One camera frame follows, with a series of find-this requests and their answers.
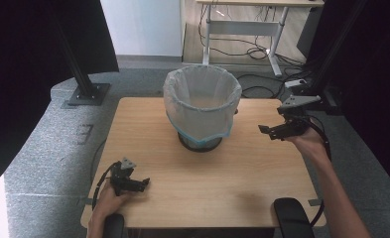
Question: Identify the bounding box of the thin black floor cable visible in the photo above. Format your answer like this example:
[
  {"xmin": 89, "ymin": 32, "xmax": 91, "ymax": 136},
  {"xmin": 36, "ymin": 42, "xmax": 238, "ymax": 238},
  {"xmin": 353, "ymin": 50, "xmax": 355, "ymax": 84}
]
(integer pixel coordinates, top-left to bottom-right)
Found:
[{"xmin": 89, "ymin": 138, "xmax": 107, "ymax": 186}]

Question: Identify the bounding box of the white power strip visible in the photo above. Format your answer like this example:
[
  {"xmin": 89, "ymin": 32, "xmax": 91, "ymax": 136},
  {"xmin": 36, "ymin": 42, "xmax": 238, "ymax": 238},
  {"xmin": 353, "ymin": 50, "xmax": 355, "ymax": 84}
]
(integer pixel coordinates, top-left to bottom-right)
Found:
[{"xmin": 284, "ymin": 78, "xmax": 308, "ymax": 89}]

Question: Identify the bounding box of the black trash bin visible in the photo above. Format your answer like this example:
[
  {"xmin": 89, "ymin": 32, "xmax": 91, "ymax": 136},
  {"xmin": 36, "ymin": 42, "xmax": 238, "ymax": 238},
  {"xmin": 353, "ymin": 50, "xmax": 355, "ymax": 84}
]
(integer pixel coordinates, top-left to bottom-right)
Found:
[{"xmin": 177, "ymin": 131, "xmax": 224, "ymax": 154}]

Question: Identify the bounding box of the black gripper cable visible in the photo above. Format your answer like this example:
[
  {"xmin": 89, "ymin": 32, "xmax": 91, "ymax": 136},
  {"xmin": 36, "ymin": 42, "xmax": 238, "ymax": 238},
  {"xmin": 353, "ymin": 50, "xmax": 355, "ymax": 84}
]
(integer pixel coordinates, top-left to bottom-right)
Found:
[
  {"xmin": 304, "ymin": 114, "xmax": 332, "ymax": 229},
  {"xmin": 90, "ymin": 161, "xmax": 122, "ymax": 212}
]

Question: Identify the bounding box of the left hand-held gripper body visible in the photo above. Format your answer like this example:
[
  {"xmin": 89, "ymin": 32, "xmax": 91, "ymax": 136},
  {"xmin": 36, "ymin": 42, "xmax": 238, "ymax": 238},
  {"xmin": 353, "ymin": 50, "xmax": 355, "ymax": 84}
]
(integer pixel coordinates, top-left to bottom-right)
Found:
[{"xmin": 108, "ymin": 158, "xmax": 141, "ymax": 198}]

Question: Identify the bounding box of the person's left hand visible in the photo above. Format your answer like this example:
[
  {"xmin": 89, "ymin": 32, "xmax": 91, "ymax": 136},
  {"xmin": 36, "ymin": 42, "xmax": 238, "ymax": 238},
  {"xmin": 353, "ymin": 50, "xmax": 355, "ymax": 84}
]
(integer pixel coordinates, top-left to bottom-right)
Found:
[{"xmin": 94, "ymin": 179, "xmax": 135, "ymax": 222}]

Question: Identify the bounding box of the trash bin with plastic liner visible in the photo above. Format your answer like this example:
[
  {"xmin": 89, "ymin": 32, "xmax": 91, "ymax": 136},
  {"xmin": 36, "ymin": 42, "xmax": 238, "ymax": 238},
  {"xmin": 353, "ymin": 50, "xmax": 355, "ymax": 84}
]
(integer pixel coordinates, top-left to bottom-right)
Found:
[{"xmin": 163, "ymin": 63, "xmax": 243, "ymax": 147}]

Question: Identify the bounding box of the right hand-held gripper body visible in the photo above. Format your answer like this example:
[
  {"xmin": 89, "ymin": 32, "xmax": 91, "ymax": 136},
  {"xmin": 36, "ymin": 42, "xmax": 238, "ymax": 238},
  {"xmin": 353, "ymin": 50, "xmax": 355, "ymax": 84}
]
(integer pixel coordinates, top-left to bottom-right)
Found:
[{"xmin": 277, "ymin": 94, "xmax": 323, "ymax": 139}]

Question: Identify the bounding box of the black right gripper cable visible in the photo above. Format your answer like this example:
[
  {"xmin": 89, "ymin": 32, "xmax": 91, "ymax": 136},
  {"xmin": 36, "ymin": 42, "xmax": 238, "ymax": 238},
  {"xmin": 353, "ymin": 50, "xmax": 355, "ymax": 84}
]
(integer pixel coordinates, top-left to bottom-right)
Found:
[{"xmin": 304, "ymin": 114, "xmax": 332, "ymax": 229}]

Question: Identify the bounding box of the black metal stand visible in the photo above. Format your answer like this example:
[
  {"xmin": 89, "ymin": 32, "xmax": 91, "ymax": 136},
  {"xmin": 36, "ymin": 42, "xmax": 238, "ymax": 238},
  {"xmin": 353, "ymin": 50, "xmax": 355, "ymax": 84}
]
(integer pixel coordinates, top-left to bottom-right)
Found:
[
  {"xmin": 52, "ymin": 18, "xmax": 111, "ymax": 107},
  {"xmin": 291, "ymin": 0, "xmax": 370, "ymax": 112}
]

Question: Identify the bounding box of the grey floor outlet cover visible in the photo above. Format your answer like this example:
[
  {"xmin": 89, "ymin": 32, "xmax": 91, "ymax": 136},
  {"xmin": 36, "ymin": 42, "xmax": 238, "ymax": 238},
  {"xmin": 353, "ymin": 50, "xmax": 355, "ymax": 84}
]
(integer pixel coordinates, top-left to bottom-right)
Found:
[{"xmin": 72, "ymin": 123, "xmax": 95, "ymax": 146}]

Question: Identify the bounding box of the black padded armrest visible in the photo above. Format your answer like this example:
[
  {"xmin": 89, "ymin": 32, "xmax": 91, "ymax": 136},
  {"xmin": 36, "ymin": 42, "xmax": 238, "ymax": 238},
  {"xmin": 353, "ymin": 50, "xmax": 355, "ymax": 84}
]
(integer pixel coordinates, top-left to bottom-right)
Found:
[
  {"xmin": 102, "ymin": 213, "xmax": 126, "ymax": 238},
  {"xmin": 273, "ymin": 197, "xmax": 316, "ymax": 238}
]

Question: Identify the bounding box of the white metal frame desk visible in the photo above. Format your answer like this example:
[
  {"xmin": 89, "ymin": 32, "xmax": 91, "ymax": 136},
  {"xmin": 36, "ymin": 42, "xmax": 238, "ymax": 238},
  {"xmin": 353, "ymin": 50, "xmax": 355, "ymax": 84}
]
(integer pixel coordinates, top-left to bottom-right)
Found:
[{"xmin": 195, "ymin": 0, "xmax": 325, "ymax": 77}]

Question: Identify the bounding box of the person's right hand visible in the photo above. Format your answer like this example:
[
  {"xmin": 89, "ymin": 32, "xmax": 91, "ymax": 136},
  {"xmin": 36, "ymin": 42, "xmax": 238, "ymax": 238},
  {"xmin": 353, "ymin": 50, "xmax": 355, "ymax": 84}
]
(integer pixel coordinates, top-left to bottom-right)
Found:
[{"xmin": 283, "ymin": 126, "xmax": 329, "ymax": 162}]

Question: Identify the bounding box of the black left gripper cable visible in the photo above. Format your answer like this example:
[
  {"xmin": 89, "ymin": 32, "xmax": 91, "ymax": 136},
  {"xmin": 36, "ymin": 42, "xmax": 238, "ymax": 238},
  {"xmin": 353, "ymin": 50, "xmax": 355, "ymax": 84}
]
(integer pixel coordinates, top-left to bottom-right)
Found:
[{"xmin": 90, "ymin": 161, "xmax": 122, "ymax": 212}]

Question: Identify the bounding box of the tangle of black floor cables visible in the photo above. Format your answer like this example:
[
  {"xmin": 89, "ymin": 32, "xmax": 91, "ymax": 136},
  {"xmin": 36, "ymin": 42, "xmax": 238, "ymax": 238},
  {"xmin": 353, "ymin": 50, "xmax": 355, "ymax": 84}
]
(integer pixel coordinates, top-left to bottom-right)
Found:
[{"xmin": 196, "ymin": 4, "xmax": 316, "ymax": 99}]

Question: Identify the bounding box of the black curtain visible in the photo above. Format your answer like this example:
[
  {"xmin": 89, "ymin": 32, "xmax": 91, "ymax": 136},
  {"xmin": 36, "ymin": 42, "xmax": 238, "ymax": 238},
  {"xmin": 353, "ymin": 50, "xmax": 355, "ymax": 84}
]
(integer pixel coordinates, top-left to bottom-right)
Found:
[
  {"xmin": 0, "ymin": 0, "xmax": 120, "ymax": 197},
  {"xmin": 306, "ymin": 0, "xmax": 390, "ymax": 196}
]

